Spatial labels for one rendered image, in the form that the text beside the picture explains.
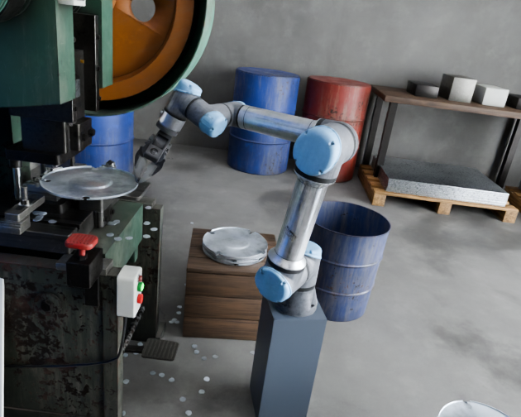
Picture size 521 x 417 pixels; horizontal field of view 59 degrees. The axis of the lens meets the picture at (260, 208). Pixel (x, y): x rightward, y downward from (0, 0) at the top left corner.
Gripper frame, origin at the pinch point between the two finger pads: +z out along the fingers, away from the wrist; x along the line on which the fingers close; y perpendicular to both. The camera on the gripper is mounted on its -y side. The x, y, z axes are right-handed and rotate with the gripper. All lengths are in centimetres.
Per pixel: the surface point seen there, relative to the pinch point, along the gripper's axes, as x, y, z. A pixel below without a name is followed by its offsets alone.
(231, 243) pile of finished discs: -46, 40, 23
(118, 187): 3.9, -5.1, 3.2
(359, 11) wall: -82, 321, -115
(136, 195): -2.4, -9.6, 0.5
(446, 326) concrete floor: -164, 52, 11
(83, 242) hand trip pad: 1.9, -38.8, 4.7
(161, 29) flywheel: 20, 33, -40
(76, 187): 14.4, -9.4, 7.9
